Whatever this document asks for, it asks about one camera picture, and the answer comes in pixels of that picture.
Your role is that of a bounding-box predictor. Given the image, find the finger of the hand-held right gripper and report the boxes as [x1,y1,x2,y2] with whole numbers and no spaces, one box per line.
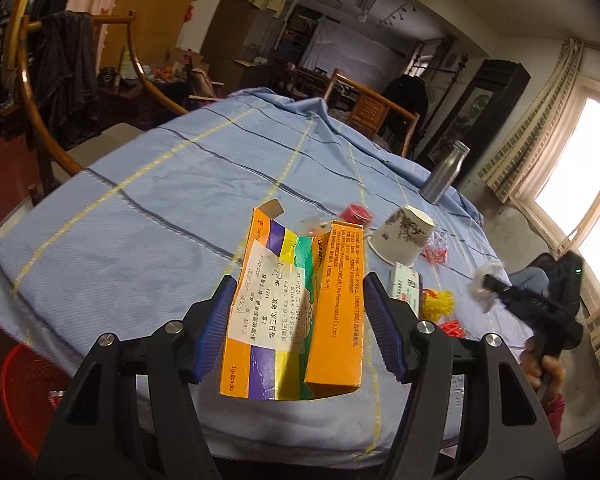
[482,274,520,302]

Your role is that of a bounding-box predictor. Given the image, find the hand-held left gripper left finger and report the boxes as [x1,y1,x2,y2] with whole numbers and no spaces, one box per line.
[42,276,238,480]

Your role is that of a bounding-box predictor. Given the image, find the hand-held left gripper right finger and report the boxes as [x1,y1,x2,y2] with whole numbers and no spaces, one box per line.
[362,272,567,480]

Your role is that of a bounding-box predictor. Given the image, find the white tissue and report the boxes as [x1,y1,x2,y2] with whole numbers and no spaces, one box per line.
[469,262,506,312]

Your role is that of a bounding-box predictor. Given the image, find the clear red-print plastic wrapper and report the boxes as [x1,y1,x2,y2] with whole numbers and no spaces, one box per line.
[422,232,451,266]

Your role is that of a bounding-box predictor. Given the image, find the torn orange medicine box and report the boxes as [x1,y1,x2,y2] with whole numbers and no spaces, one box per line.
[219,199,368,402]

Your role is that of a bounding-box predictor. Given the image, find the red jelly cup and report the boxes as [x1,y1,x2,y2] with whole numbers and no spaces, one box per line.
[341,203,374,226]

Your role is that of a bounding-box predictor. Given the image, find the red plastic basket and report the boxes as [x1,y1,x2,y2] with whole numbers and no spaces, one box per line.
[0,344,73,461]

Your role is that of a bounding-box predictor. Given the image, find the person's right hand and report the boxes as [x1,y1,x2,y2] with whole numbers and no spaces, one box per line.
[522,335,567,407]

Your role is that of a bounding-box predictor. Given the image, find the small white green box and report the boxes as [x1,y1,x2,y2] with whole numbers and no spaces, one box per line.
[386,262,425,318]

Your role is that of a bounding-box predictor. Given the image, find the small red wrapper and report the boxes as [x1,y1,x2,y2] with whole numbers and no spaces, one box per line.
[437,317,468,343]

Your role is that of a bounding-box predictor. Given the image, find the white floral paper cup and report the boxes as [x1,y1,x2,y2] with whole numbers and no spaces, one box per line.
[369,205,436,267]

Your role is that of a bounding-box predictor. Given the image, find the steel water bottle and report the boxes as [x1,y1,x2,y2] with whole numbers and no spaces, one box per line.
[419,141,471,204]

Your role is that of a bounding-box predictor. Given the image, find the clear plastic cup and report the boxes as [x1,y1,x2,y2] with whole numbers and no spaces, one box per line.
[300,215,332,237]

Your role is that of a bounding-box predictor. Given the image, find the bright window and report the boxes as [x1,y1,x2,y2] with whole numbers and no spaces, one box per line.
[530,85,600,301]

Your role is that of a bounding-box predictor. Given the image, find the blue checked tablecloth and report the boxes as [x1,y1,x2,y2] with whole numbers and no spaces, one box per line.
[0,87,536,461]

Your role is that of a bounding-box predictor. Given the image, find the checked beige curtain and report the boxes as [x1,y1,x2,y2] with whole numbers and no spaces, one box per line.
[477,37,588,203]

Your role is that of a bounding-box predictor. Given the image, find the dark framed picture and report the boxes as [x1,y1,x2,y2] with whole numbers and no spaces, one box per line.
[420,59,531,167]

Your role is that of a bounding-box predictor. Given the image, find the black jacket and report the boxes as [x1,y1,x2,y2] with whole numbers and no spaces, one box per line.
[380,75,429,147]

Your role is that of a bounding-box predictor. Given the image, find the carved wooden chair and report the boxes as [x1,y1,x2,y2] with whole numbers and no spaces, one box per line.
[322,67,421,158]

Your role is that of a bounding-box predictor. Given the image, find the cardboard box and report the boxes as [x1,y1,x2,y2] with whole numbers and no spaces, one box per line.
[167,47,207,82]

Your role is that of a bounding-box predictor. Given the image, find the white dust sheet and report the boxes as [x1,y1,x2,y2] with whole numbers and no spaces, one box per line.
[300,17,416,93]

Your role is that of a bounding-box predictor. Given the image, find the brown wooden wardrobe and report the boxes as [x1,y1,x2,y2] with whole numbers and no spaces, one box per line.
[200,0,303,101]

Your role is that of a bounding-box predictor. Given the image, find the dark jacket on armchair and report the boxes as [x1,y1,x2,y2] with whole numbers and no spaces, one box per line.
[30,10,102,151]

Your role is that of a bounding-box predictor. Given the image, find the round-back wooden armchair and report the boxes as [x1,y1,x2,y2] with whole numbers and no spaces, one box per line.
[5,0,191,206]

